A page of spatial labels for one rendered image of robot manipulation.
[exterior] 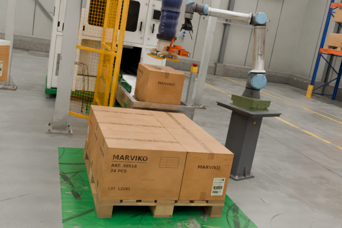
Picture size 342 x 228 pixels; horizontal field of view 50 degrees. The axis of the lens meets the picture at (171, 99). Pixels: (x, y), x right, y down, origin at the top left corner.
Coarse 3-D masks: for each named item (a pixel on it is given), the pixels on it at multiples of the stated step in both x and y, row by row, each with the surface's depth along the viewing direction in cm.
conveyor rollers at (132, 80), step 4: (124, 76) 586; (128, 76) 596; (132, 76) 607; (136, 76) 610; (128, 80) 553; (132, 80) 562; (132, 84) 527; (124, 88) 487; (132, 88) 500; (128, 92) 463; (132, 92) 473; (132, 96) 446; (136, 100) 423
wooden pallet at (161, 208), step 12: (84, 156) 368; (96, 192) 300; (96, 204) 277; (108, 204) 267; (120, 204) 270; (132, 204) 273; (144, 204) 276; (156, 204) 279; (168, 204) 282; (180, 204) 285; (192, 204) 289; (204, 204) 292; (216, 204) 296; (108, 216) 269; (156, 216) 281; (168, 216) 285; (216, 216) 298
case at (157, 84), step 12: (144, 72) 414; (156, 72) 393; (168, 72) 399; (180, 72) 418; (144, 84) 408; (156, 84) 396; (168, 84) 400; (180, 84) 404; (144, 96) 402; (156, 96) 399; (168, 96) 403; (180, 96) 407
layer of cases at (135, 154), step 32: (96, 128) 315; (128, 128) 309; (160, 128) 326; (192, 128) 345; (96, 160) 299; (128, 160) 264; (160, 160) 272; (192, 160) 280; (224, 160) 288; (128, 192) 270; (160, 192) 278; (192, 192) 286; (224, 192) 296
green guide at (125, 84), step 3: (120, 75) 527; (120, 78) 522; (123, 78) 505; (120, 81) 479; (123, 81) 479; (126, 81) 481; (120, 84) 478; (123, 84) 498; (126, 84) 480; (129, 84) 465; (126, 87) 479; (129, 87) 462; (129, 90) 461
